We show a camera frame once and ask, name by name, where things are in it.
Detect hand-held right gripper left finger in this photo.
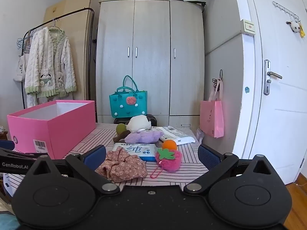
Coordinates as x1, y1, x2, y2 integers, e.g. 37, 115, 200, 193
26, 145, 120, 196

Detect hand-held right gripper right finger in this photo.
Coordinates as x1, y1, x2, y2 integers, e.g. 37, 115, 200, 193
183, 144, 281, 196

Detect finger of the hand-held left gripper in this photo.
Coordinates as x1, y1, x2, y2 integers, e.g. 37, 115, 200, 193
0, 140, 40, 160

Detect pink floral scrunchie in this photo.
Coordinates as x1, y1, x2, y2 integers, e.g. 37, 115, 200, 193
95, 147, 148, 182

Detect pink cardboard box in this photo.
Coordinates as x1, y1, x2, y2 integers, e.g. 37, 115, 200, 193
7, 100, 96, 160

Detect pink strawberry plush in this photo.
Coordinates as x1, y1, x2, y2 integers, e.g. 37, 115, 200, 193
150, 148, 183, 179

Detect orange makeup sponge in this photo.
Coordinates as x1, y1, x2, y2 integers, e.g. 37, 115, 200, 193
162, 139, 177, 151

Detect blue white tissue pack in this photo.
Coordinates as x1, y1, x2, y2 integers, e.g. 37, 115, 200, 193
111, 142, 159, 162

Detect purple plush toy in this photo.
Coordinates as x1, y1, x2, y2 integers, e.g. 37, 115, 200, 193
124, 130, 165, 145

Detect white brown plush cat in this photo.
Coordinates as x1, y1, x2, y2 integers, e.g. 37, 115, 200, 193
113, 115, 154, 143

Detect striped pink tablecloth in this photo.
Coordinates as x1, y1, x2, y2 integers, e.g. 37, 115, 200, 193
3, 122, 209, 192

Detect white blue carton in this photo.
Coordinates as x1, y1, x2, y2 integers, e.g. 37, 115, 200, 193
3, 172, 15, 197

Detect clear plastic bag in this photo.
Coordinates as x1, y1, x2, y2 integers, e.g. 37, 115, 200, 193
195, 127, 205, 142

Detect pink paper bag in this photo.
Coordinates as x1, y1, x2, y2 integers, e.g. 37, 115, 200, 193
200, 79, 224, 139

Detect white fluffy pants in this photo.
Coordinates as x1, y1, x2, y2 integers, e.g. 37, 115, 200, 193
26, 92, 74, 108

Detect teal felt tote bag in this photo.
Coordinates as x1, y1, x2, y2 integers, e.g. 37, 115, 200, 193
109, 75, 147, 118

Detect black suitcase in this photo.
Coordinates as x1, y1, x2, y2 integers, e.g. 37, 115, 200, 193
114, 114, 157, 126

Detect white canvas tote bag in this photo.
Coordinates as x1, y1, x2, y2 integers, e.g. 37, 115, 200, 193
12, 53, 30, 82

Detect white door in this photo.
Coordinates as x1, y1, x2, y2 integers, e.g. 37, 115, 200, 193
231, 0, 307, 185

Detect white green fluffy cardigan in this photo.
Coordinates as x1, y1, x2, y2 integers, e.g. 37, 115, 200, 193
24, 26, 77, 99

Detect black clothes rack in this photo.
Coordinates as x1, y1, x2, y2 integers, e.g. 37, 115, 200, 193
23, 8, 96, 122

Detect grey wardrobe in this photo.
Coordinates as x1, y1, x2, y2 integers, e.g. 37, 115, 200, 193
95, 0, 206, 124

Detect silver door handle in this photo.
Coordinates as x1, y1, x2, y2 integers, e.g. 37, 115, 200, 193
264, 59, 283, 96

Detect grey wire hanger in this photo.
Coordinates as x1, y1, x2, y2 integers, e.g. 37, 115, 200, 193
17, 30, 36, 53

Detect white wall switch box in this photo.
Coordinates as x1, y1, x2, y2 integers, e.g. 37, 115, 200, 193
240, 19, 257, 36

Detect panda plush keychain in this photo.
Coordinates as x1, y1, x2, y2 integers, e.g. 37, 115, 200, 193
286, 20, 300, 33

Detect metal hook rail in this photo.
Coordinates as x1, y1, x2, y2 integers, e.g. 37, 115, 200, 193
273, 1, 300, 22

